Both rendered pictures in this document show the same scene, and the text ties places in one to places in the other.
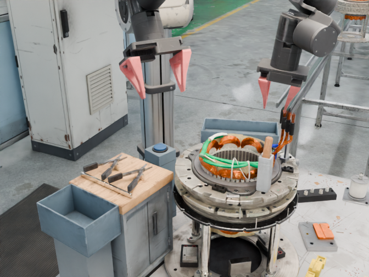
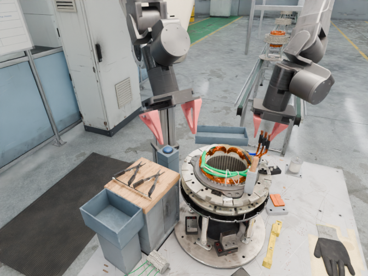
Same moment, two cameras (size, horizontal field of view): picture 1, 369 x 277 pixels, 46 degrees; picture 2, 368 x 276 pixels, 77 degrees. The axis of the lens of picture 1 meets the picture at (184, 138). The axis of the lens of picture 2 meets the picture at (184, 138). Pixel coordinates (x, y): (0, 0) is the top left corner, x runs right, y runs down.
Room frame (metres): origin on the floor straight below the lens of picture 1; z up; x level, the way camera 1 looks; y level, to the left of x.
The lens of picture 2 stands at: (0.35, 0.05, 1.65)
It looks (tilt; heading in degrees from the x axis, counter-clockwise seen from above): 33 degrees down; 357
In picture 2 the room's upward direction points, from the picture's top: straight up
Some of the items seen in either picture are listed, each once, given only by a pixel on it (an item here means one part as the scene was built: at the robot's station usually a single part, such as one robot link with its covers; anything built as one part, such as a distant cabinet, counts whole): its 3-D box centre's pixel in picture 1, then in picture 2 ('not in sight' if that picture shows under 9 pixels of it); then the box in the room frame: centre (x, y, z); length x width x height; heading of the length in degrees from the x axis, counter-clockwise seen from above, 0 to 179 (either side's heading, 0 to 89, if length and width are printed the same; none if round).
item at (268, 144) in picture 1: (267, 149); (253, 165); (0.88, -0.19, 1.20); 0.02 x 0.02 x 0.06
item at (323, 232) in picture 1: (323, 231); (277, 200); (1.09, -0.43, 0.80); 0.07 x 0.05 x 0.01; 0
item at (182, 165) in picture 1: (235, 167); (225, 170); (0.99, -0.14, 1.09); 0.32 x 0.32 x 0.01
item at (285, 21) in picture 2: not in sight; (281, 27); (5.52, -2.28, 0.94); 0.39 x 0.39 x 0.30
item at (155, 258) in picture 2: not in sight; (157, 261); (0.83, 0.12, 0.80); 0.10 x 0.05 x 0.04; 49
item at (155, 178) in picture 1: (122, 180); (143, 182); (0.98, 0.16, 1.05); 0.20 x 0.19 x 0.02; 144
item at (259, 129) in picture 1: (238, 164); (218, 154); (1.30, -0.18, 0.92); 0.25 x 0.11 x 0.28; 81
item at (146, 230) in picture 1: (126, 224); (147, 208); (0.98, 0.16, 0.91); 0.19 x 0.19 x 0.26; 54
